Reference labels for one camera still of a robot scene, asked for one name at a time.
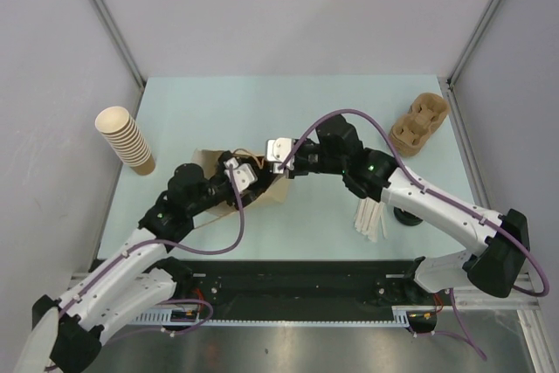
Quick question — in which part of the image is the cream paper takeout bag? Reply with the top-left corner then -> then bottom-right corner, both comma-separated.
191,148 -> 291,229

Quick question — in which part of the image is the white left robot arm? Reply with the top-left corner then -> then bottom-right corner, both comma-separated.
32,151 -> 276,372

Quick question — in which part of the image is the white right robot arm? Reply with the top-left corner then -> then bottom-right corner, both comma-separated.
266,112 -> 528,304

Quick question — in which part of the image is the white wrapped straw pile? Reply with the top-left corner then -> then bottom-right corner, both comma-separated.
354,198 -> 388,243

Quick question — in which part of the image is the brown pulp cup carrier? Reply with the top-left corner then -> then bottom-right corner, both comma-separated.
390,93 -> 450,157

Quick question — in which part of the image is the black lid stack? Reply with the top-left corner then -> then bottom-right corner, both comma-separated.
393,207 -> 423,227

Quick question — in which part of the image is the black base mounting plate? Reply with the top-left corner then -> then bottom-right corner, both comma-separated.
152,258 -> 450,313

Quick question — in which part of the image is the stack of paper cups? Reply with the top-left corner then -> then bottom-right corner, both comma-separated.
94,106 -> 155,176

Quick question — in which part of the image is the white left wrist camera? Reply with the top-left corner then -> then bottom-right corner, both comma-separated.
224,158 -> 258,193

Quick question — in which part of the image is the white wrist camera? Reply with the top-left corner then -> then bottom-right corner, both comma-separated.
224,158 -> 258,193
265,137 -> 294,175

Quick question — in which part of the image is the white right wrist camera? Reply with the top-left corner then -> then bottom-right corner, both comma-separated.
265,137 -> 294,175

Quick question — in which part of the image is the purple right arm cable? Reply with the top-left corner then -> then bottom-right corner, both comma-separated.
283,108 -> 549,361

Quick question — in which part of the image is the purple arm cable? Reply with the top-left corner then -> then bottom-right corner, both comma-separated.
283,108 -> 549,361
43,171 -> 245,370

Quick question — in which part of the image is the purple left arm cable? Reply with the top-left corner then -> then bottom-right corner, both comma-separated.
43,171 -> 245,370

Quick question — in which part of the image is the white cable duct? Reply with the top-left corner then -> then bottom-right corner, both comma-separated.
130,305 -> 414,330

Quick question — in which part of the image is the aluminium frame rail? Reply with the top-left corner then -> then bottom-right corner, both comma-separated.
60,272 -> 538,308

